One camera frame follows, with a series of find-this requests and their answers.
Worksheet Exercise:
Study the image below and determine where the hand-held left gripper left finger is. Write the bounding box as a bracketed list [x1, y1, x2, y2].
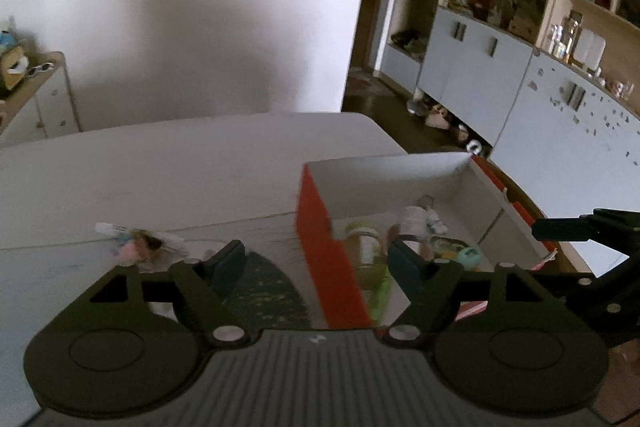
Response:
[87, 240, 251, 349]

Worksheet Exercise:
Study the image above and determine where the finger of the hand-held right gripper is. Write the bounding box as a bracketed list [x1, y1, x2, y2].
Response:
[527, 273, 640, 350]
[531, 208, 640, 259]

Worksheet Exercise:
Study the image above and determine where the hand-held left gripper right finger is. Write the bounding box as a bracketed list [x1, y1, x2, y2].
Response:
[382, 239, 567, 351]

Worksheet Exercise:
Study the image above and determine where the silver-capped clear bottle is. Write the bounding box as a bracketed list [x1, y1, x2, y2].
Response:
[399, 206, 432, 258]

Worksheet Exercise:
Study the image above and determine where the glass jar with green lid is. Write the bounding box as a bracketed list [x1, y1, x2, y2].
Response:
[344, 227, 382, 280]

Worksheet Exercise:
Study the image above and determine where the red and white cardboard box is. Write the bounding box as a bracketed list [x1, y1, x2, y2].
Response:
[295, 152, 559, 329]

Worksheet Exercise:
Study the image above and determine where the dark green mat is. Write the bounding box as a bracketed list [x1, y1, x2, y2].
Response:
[220, 251, 312, 333]

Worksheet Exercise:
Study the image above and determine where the white and green marker pen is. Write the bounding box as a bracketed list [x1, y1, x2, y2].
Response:
[95, 222, 187, 254]

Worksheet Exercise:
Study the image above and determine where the clutter on floor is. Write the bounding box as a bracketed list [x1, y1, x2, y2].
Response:
[407, 89, 493, 158]

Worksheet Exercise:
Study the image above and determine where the low wooden side cabinet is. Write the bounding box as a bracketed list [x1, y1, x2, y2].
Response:
[0, 52, 82, 150]

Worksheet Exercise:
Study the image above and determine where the green and yellow tissue box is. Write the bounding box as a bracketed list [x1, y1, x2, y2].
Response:
[0, 46, 30, 92]

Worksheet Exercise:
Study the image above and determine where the white and wood wall cabinet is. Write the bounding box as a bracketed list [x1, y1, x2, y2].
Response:
[379, 0, 640, 279]

